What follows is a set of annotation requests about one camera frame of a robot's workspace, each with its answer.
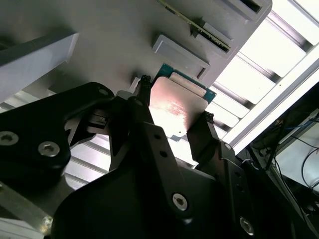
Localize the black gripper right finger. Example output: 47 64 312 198
186 112 255 236

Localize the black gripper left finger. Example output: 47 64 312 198
0 76 194 219

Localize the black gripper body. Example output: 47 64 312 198
51 159 302 239

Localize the silver CPU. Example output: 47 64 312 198
149 63 217 142

